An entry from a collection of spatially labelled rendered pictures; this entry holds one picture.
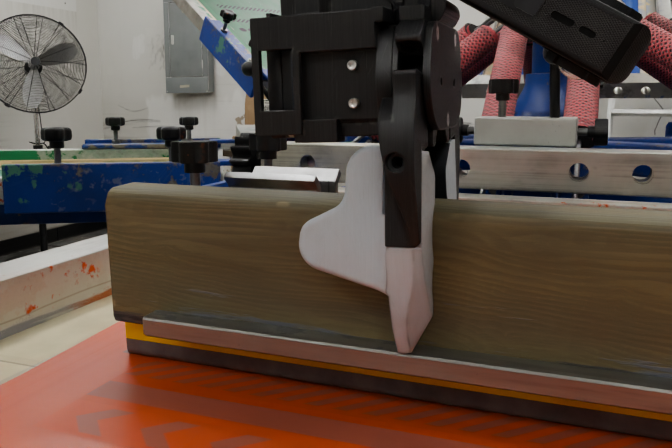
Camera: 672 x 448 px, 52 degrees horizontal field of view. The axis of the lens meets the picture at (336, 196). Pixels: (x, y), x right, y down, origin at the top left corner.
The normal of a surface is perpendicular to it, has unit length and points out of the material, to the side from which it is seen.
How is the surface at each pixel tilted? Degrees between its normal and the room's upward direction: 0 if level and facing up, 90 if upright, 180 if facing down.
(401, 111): 69
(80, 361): 0
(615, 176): 90
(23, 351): 0
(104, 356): 0
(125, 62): 90
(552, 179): 90
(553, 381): 92
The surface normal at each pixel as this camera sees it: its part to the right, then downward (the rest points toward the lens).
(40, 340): 0.00, -0.99
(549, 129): -0.35, 0.13
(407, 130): -0.34, -0.08
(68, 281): 0.94, 0.05
